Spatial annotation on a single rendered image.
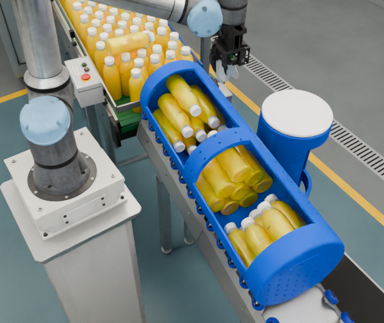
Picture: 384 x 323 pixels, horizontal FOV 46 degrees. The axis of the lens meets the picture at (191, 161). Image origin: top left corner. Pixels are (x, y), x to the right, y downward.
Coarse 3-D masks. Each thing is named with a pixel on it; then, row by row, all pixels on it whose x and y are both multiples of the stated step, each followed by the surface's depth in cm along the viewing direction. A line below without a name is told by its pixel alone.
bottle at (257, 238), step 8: (248, 224) 131; (256, 224) 130; (248, 232) 129; (256, 232) 127; (264, 232) 127; (248, 240) 128; (256, 240) 126; (264, 240) 125; (256, 248) 125; (264, 248) 124; (256, 256) 125
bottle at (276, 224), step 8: (264, 208) 128; (272, 208) 127; (264, 216) 127; (272, 216) 125; (280, 216) 125; (264, 224) 126; (272, 224) 124; (280, 224) 123; (288, 224) 123; (272, 232) 123; (280, 232) 122; (288, 232) 121; (272, 240) 124
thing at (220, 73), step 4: (220, 60) 124; (216, 64) 125; (220, 64) 124; (216, 68) 126; (220, 68) 125; (216, 72) 127; (220, 72) 126; (224, 72) 124; (220, 76) 127; (224, 76) 124; (220, 80) 130; (224, 80) 125
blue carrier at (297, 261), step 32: (192, 64) 167; (160, 96) 174; (224, 96) 159; (160, 128) 159; (192, 160) 141; (192, 192) 145; (288, 192) 144; (224, 224) 148; (320, 224) 119; (288, 256) 112; (320, 256) 119; (256, 288) 118; (288, 288) 126
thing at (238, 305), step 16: (144, 144) 190; (160, 160) 179; (160, 176) 180; (176, 192) 169; (192, 224) 161; (208, 240) 153; (208, 256) 153; (224, 272) 146; (224, 288) 147; (240, 304) 140; (288, 304) 135; (304, 304) 135; (320, 304) 135; (240, 320) 140; (288, 320) 131; (304, 320) 132; (320, 320) 132; (336, 320) 132
